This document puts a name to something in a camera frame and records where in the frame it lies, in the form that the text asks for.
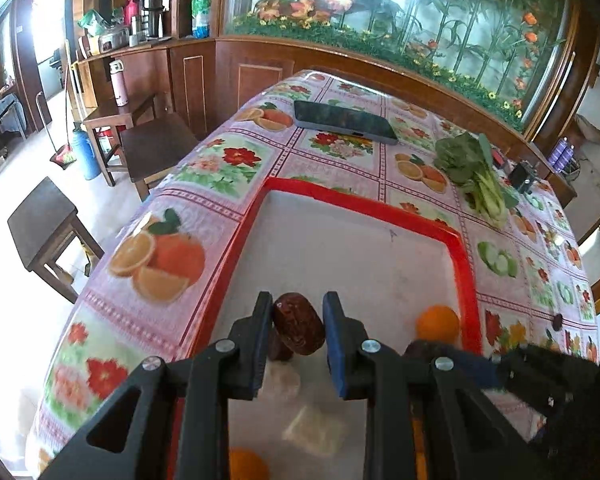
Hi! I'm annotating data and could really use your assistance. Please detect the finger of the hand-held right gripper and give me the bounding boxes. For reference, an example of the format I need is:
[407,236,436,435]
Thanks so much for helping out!
[452,344,600,401]

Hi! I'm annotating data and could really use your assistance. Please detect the blue thermos jug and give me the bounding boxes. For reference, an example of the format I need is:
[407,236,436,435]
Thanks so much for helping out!
[71,127,101,181]

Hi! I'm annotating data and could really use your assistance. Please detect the white cake piece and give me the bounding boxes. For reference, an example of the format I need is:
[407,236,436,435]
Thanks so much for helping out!
[281,404,348,457]

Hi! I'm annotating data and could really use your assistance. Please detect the red rimmed white tray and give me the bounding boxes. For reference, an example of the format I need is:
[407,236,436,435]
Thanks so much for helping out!
[167,177,482,480]

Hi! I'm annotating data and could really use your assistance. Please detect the pink thermos bottle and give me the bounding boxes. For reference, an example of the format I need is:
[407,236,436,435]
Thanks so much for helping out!
[109,59,130,107]

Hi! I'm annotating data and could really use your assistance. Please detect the broom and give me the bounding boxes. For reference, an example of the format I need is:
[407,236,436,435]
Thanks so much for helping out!
[50,50,78,167]

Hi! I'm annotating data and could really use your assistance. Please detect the green plastic bottle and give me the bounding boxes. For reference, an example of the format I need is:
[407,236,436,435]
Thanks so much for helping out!
[191,0,212,39]

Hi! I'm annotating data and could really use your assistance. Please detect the dark wooden stool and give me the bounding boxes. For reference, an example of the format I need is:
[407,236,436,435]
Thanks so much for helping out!
[121,112,201,201]
[7,176,106,303]

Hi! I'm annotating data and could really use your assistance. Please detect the bok choy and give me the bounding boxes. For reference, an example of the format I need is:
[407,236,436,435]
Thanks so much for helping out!
[432,131,518,228]

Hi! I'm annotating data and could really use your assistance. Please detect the wooden side table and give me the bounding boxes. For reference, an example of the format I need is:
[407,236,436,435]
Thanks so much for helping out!
[82,92,158,188]

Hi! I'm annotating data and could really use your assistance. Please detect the beige cake piece small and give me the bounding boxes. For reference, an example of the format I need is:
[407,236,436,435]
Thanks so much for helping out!
[266,362,301,397]

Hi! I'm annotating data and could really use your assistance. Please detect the dark smartphone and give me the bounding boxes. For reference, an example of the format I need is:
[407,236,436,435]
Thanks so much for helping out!
[293,100,398,146]

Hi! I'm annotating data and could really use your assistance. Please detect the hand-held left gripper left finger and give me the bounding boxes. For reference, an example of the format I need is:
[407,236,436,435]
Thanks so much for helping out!
[39,290,273,480]

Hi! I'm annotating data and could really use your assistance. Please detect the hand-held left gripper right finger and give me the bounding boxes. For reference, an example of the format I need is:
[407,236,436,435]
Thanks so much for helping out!
[322,290,553,480]

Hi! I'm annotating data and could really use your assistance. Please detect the floral fruit print tablecloth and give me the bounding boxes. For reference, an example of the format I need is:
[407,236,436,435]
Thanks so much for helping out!
[25,70,598,480]

